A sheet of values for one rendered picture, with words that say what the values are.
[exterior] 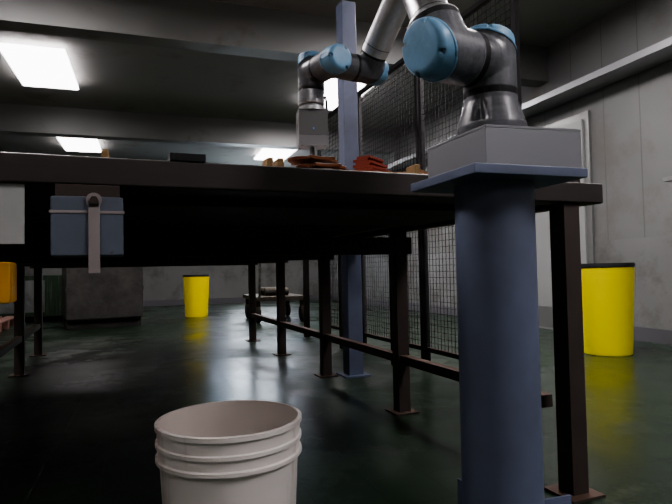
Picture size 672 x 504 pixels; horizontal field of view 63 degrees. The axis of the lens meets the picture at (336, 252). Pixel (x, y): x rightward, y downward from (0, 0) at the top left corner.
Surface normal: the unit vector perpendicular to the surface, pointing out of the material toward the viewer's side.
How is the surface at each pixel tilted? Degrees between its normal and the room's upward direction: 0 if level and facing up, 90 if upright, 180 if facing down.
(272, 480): 93
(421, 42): 99
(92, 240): 90
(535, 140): 90
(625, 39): 90
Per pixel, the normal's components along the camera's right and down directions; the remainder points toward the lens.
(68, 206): 0.37, -0.04
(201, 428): 0.62, -0.10
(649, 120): -0.95, 0.01
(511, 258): 0.10, -0.04
